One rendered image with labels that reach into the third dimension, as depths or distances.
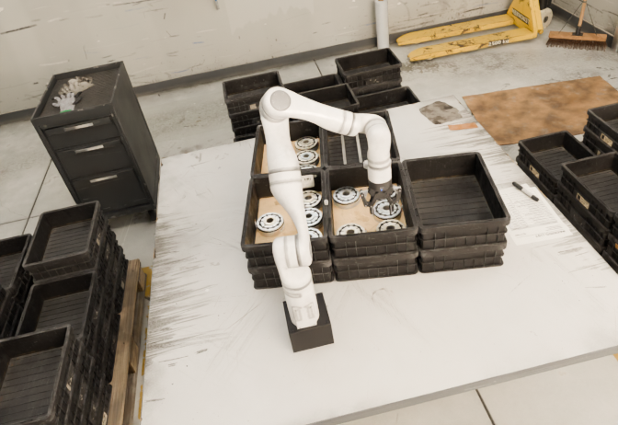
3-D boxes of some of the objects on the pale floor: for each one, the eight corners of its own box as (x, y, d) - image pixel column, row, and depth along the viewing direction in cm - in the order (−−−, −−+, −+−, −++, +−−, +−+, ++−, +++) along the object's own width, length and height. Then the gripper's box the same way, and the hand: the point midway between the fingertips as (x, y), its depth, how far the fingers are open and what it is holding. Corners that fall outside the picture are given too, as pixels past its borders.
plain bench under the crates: (615, 443, 195) (671, 332, 152) (202, 554, 185) (136, 468, 142) (449, 194, 320) (452, 94, 277) (197, 252, 310) (161, 157, 267)
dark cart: (162, 223, 336) (111, 102, 281) (94, 238, 334) (29, 120, 278) (165, 172, 383) (122, 60, 328) (106, 185, 381) (52, 74, 325)
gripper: (357, 184, 161) (360, 223, 171) (405, 178, 160) (406, 218, 170) (355, 170, 167) (359, 209, 177) (401, 165, 166) (402, 203, 176)
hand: (382, 210), depth 173 cm, fingers open, 5 cm apart
